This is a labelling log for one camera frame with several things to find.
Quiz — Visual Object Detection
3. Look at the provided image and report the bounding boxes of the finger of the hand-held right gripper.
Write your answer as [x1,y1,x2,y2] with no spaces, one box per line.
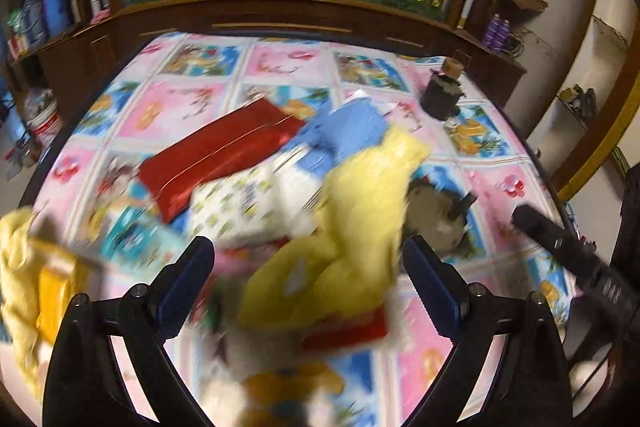
[511,204,612,294]

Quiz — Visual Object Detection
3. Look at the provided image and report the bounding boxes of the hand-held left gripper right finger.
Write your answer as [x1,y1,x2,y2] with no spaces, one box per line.
[401,237,573,427]

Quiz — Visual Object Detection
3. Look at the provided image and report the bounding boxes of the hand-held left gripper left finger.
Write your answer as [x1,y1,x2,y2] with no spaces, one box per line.
[42,236,216,427]

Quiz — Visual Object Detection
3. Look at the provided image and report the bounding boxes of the teal cartoon tissue pack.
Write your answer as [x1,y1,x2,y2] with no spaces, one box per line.
[97,202,176,258]

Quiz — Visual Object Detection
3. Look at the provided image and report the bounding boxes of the white tissue pack yellow print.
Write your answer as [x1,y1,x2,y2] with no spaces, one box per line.
[190,167,281,248]

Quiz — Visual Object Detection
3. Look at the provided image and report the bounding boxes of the yellow plastic bag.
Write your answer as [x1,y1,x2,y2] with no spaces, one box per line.
[237,127,432,333]

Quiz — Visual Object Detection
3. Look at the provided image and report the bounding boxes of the blue cloth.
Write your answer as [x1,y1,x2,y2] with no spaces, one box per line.
[295,99,388,162]

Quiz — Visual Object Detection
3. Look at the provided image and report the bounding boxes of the red packet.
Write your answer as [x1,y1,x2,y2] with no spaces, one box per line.
[300,307,390,350]

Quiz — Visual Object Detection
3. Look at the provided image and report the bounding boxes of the red pouch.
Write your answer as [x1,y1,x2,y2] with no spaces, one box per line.
[137,99,306,224]

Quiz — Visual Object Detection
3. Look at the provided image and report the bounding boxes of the black jar with cork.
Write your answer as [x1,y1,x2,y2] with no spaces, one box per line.
[419,58,467,120]

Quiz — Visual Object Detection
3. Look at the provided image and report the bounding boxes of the cartoon printed tablecloth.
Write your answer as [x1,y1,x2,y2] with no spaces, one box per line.
[20,32,576,427]

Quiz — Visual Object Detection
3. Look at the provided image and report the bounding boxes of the metal pot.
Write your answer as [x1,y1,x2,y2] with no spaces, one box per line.
[12,141,42,168]

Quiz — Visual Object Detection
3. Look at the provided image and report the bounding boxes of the white bucket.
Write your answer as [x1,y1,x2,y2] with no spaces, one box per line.
[22,89,63,148]

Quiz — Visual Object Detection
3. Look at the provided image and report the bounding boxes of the wooden cabinet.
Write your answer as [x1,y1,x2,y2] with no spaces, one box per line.
[0,0,531,108]

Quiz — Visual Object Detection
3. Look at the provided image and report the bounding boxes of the grey blue detergent bottle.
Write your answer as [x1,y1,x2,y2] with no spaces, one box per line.
[22,0,48,45]

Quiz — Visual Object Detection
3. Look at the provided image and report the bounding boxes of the green bag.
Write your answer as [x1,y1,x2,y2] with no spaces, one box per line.
[7,9,26,38]

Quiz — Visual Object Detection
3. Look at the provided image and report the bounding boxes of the dark clutter on wall shelf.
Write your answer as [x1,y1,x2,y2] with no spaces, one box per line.
[557,84,598,125]

